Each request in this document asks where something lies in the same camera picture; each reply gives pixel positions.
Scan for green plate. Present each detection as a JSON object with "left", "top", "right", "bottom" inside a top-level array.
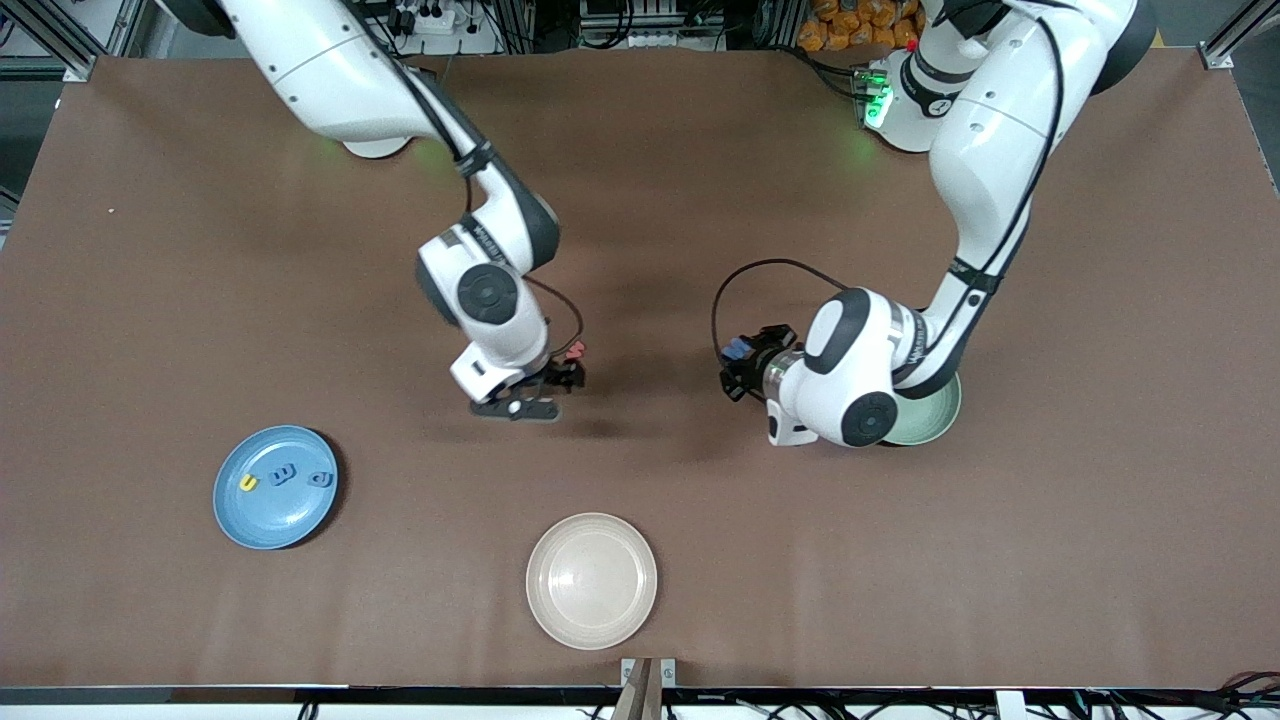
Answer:
[{"left": 880, "top": 372, "right": 963, "bottom": 447}]

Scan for beige plate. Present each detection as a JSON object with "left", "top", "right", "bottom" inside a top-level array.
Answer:
[{"left": 526, "top": 512, "right": 659, "bottom": 651}]

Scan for blue plate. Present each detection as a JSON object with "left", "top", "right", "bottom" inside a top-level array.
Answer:
[{"left": 213, "top": 425, "right": 339, "bottom": 550}]

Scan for grey equipment rack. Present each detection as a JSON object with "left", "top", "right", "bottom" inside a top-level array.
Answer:
[{"left": 578, "top": 0, "right": 728, "bottom": 51}]

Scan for orange packaged items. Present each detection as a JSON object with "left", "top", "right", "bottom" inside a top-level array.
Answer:
[{"left": 798, "top": 0, "right": 926, "bottom": 53}]

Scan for white power strip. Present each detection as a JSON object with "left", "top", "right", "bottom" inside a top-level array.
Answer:
[{"left": 385, "top": 0, "right": 457, "bottom": 37}]

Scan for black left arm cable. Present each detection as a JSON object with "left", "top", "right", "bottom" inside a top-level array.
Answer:
[{"left": 711, "top": 258, "right": 853, "bottom": 347}]

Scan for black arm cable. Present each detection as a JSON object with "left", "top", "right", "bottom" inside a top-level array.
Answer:
[
  {"left": 711, "top": 258, "right": 853, "bottom": 347},
  {"left": 525, "top": 275, "right": 585, "bottom": 353}
]

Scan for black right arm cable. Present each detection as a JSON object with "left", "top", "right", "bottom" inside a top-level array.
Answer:
[{"left": 525, "top": 275, "right": 585, "bottom": 353}]

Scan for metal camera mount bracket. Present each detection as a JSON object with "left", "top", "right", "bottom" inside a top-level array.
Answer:
[{"left": 612, "top": 657, "right": 678, "bottom": 720}]

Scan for aluminium frame corner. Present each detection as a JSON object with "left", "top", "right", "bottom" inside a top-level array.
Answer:
[
  {"left": 1200, "top": 0, "right": 1280, "bottom": 71},
  {"left": 0, "top": 0, "right": 151, "bottom": 83}
]

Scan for red and black cable bundle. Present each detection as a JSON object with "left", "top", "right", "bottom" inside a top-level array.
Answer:
[{"left": 1212, "top": 670, "right": 1280, "bottom": 703}]

